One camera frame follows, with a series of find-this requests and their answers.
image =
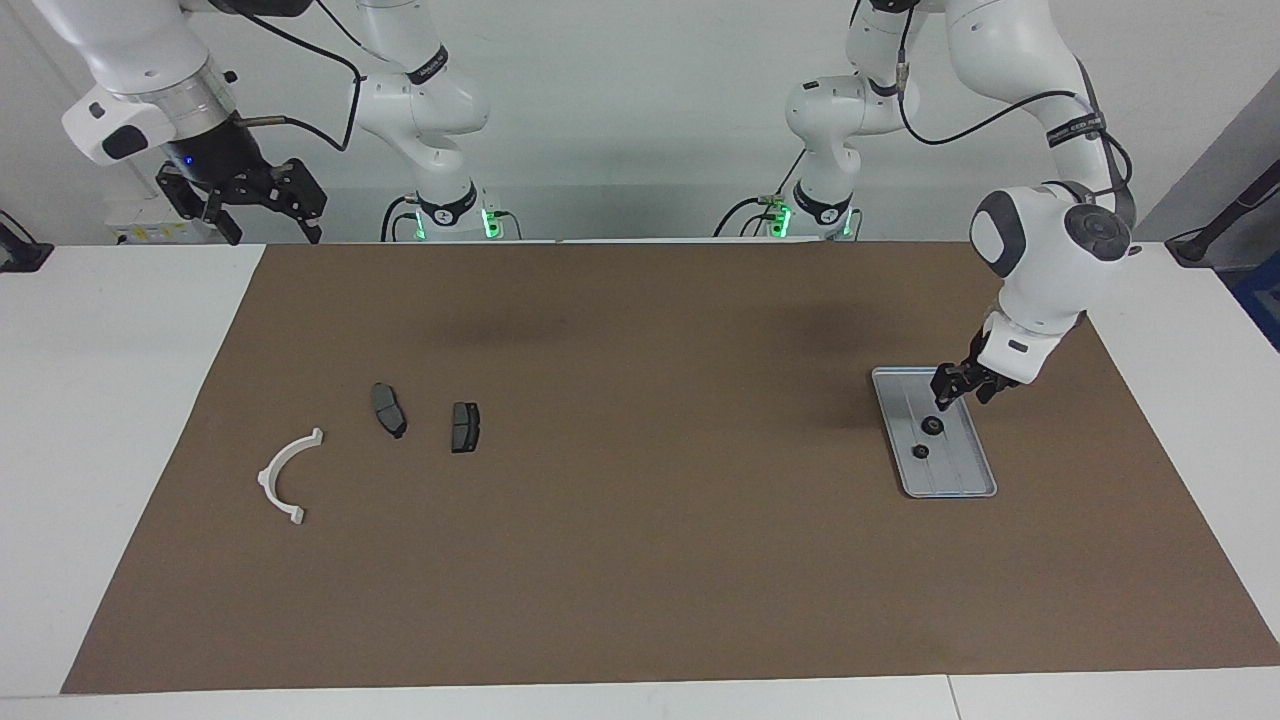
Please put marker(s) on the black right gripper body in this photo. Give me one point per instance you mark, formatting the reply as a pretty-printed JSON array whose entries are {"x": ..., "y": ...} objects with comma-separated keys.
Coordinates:
[{"x": 220, "y": 165}]

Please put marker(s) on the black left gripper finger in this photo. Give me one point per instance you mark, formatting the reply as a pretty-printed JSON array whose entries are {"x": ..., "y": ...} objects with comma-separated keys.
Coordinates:
[
  {"x": 946, "y": 388},
  {"x": 988, "y": 394}
]

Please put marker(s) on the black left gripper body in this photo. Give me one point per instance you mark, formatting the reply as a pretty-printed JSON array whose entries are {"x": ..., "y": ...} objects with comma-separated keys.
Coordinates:
[{"x": 975, "y": 370}]

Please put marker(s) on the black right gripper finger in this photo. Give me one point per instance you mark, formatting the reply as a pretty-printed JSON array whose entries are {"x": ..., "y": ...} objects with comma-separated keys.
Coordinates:
[
  {"x": 222, "y": 220},
  {"x": 308, "y": 200}
]

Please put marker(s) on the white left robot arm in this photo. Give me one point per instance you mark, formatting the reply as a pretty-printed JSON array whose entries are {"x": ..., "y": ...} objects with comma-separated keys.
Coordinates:
[{"x": 1050, "y": 270}]

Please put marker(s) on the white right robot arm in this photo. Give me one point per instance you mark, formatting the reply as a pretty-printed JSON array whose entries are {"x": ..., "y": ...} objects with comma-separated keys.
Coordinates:
[{"x": 130, "y": 50}]

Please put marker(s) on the silver metal tray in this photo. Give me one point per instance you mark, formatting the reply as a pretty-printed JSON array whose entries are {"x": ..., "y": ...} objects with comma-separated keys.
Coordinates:
[{"x": 950, "y": 470}]

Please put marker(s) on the white box with yellow labels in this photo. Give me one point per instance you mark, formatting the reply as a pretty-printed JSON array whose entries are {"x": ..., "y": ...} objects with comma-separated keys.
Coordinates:
[{"x": 140, "y": 232}]

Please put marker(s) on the curved dark brake pad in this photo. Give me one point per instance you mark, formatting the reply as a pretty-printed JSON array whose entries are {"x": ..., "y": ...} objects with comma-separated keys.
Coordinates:
[{"x": 388, "y": 408}]

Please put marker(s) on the rectangular dark brake pad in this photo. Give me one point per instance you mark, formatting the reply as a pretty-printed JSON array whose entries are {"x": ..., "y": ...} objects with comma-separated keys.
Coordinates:
[{"x": 465, "y": 427}]

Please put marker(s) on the black angled stand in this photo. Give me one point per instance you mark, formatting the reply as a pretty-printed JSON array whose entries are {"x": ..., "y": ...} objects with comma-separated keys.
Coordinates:
[{"x": 1215, "y": 228}]

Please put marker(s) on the blue crate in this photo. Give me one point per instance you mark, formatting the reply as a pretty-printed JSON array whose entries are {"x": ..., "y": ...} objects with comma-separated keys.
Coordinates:
[{"x": 1262, "y": 300}]

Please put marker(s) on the brown table mat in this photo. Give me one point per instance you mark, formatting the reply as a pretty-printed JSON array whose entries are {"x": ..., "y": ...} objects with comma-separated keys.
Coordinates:
[{"x": 640, "y": 560}]

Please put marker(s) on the black clamp mount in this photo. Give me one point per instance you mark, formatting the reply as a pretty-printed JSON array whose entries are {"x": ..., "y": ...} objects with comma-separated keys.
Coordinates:
[{"x": 25, "y": 255}]

